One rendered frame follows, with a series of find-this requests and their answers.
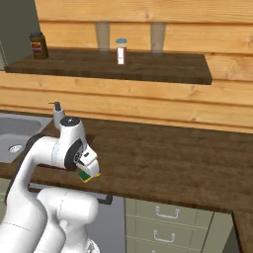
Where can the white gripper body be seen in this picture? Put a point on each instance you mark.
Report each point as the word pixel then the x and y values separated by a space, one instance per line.
pixel 91 162

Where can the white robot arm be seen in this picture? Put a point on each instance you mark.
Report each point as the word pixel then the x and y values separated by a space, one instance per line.
pixel 31 184

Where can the green and yellow sponge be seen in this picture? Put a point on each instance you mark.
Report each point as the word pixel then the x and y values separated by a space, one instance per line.
pixel 88 178

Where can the white soap dispenser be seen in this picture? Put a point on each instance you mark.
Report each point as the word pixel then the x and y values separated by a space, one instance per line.
pixel 58 115

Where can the grey dishwasher door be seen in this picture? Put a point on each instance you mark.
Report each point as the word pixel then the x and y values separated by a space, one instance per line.
pixel 110 227

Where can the grey steel sink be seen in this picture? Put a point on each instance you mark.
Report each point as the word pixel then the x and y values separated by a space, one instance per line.
pixel 16 133

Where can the pale green drawer front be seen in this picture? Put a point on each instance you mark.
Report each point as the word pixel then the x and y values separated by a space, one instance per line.
pixel 187 215
pixel 148 247
pixel 184 235

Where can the dark wooden shelf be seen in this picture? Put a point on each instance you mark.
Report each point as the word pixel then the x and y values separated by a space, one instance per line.
pixel 131 67

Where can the spice bottle with blue lid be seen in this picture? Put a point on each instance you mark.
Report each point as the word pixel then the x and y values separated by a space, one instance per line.
pixel 121 52

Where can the dark jar with red label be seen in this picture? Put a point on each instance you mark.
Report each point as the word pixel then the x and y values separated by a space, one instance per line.
pixel 39 46

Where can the grey shelf bracket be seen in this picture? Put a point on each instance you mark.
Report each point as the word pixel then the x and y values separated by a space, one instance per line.
pixel 102 36
pixel 158 37

